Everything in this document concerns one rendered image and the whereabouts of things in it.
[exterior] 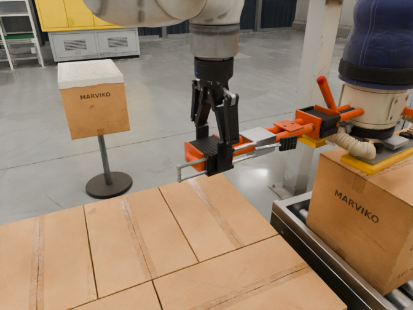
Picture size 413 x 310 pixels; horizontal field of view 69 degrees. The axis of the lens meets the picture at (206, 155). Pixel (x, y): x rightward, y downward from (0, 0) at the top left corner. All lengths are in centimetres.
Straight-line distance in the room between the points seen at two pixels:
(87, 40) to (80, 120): 588
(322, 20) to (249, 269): 155
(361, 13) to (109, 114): 169
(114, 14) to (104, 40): 765
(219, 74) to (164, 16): 19
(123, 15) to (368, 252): 114
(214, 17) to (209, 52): 6
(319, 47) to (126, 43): 645
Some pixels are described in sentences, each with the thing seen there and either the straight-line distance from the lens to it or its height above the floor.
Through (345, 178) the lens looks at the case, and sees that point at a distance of 124.
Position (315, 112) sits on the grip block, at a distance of 90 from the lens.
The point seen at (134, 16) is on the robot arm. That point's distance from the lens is 42.
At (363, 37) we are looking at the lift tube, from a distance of 97.
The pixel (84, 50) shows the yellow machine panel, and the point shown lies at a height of 28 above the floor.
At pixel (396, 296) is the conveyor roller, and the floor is 54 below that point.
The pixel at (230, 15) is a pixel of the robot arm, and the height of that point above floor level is 149.
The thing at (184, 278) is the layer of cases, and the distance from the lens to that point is 126.
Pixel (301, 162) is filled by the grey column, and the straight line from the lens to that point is 247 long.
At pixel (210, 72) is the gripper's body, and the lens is 57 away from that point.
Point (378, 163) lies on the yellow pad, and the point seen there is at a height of 109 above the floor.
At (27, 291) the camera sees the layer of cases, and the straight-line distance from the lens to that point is 139.
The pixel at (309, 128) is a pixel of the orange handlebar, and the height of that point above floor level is 121.
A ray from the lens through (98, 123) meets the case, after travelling 223.
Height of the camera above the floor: 152
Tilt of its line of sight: 29 degrees down
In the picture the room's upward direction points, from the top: straight up
